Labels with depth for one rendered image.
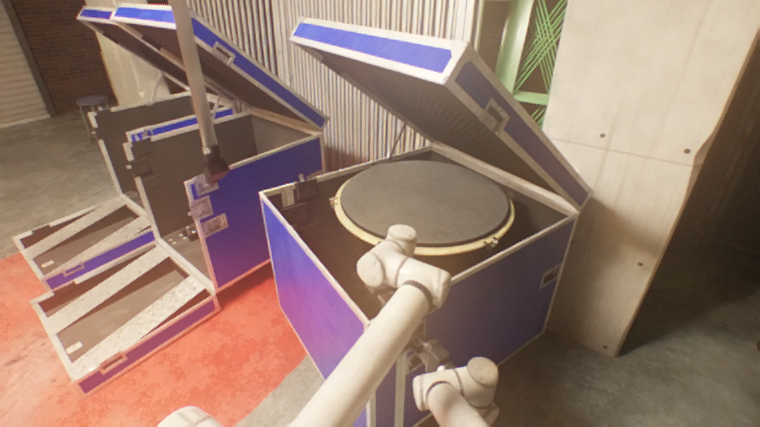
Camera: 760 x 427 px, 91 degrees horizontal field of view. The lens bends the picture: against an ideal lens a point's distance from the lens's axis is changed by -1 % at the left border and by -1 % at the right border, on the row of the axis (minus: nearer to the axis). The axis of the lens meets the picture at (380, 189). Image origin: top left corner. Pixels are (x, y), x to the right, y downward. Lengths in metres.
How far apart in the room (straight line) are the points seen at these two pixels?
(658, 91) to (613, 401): 1.55
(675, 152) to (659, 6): 0.60
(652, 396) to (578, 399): 0.40
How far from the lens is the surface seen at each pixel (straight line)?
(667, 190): 2.13
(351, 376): 0.79
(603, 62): 1.98
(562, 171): 1.67
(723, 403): 2.85
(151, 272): 3.17
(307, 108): 2.62
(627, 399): 2.58
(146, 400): 2.55
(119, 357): 2.65
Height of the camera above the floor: 1.90
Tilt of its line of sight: 29 degrees down
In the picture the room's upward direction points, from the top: straight up
